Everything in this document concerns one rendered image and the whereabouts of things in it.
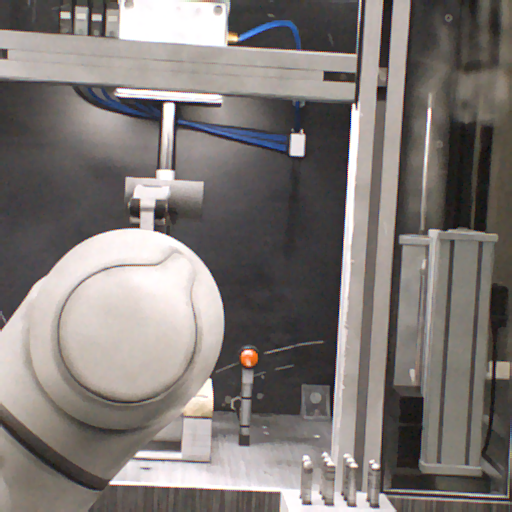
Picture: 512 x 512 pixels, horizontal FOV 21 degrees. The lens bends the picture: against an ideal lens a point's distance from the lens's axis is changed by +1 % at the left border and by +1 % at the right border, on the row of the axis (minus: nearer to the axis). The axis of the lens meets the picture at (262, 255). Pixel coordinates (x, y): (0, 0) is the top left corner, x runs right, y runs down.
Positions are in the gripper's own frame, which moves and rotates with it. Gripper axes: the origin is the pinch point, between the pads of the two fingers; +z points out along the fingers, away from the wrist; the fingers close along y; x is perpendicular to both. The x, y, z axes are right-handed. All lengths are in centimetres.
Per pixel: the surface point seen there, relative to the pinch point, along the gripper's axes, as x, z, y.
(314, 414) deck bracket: -20, 61, -20
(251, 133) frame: -10, 63, 15
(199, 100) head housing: -3.2, 38.1, 16.9
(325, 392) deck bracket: -22, 64, -18
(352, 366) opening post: -19.6, 21.4, -8.8
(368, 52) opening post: -19.1, 21.4, 21.5
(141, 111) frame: 4, 61, 16
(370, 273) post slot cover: -20.8, 21.5, 0.3
